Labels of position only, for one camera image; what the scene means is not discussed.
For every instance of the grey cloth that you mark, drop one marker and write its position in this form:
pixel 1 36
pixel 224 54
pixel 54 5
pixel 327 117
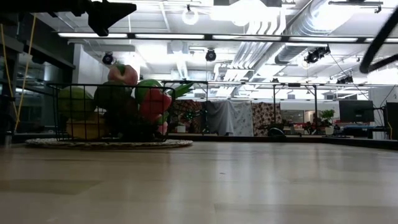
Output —
pixel 230 118

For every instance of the potted green plant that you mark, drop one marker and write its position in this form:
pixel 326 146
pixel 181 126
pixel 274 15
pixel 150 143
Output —
pixel 327 115

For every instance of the round woven placemat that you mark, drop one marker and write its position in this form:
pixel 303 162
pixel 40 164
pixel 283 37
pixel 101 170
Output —
pixel 93 144

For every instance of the dark green avocado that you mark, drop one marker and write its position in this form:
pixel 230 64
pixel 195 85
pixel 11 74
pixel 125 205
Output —
pixel 112 96

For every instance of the black grape bunch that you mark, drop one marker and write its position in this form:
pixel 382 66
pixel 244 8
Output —
pixel 127 124

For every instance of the yellow star fruit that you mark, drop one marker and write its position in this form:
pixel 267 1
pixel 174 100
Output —
pixel 84 129

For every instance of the red bell pepper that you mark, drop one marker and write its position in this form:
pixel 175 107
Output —
pixel 155 104

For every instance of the round ceiling lamp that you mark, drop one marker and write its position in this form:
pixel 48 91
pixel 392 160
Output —
pixel 183 18

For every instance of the black aluminium rig frame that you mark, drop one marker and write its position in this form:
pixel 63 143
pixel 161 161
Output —
pixel 342 141

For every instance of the red apple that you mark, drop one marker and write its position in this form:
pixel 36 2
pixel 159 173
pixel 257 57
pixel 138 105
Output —
pixel 124 76

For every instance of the brown patterned cloth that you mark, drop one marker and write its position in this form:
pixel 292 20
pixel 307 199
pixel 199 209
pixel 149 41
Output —
pixel 264 118

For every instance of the black beam with light strips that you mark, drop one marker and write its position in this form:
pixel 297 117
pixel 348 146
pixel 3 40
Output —
pixel 169 36

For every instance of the red patterned cloth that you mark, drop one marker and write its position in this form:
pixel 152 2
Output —
pixel 186 109

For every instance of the black monitor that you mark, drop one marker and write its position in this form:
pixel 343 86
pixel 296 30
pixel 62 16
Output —
pixel 392 121
pixel 356 110

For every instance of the black ceiling spotlight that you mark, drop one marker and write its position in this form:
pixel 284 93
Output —
pixel 210 55
pixel 317 54
pixel 108 58

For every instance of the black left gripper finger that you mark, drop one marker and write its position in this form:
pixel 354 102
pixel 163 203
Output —
pixel 109 15

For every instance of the light green round fruit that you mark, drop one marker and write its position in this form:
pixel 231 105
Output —
pixel 76 102

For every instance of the grey cylinder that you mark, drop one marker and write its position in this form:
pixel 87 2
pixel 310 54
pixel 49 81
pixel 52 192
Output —
pixel 8 139

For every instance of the green apple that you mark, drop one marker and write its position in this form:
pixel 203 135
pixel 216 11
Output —
pixel 146 87

